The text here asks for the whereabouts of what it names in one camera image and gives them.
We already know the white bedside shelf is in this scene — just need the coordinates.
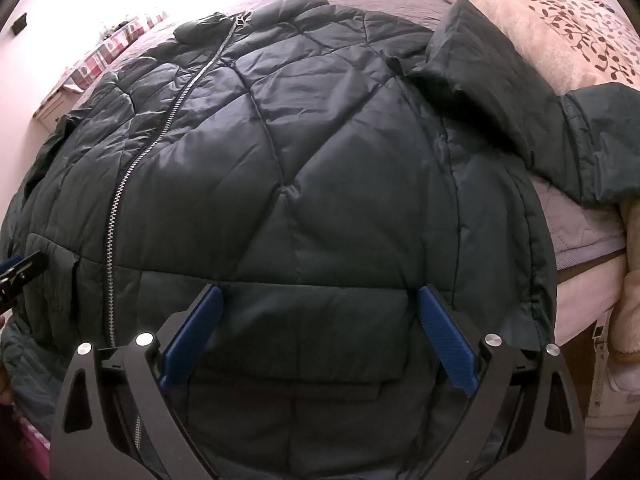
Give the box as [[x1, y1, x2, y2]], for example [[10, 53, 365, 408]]
[[31, 87, 77, 132]]

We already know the red plaid cloth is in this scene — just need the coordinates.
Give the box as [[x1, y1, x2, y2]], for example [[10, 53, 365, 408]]
[[34, 7, 167, 117]]

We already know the dark green quilted jacket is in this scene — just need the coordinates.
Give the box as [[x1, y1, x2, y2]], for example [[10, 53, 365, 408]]
[[0, 0, 640, 480]]

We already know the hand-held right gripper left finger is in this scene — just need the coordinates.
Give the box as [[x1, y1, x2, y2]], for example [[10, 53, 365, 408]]
[[50, 284, 224, 480]]

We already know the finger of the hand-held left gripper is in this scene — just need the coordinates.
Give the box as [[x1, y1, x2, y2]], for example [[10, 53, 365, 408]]
[[0, 251, 47, 317]]

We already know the cream leaf-print duvet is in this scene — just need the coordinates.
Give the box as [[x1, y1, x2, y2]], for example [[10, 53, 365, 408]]
[[415, 0, 640, 97]]

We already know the bed with grey sheet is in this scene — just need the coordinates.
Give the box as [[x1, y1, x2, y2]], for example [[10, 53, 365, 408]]
[[215, 0, 628, 348]]

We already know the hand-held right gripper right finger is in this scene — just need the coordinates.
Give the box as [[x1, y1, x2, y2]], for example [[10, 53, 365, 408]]
[[416, 284, 587, 480]]

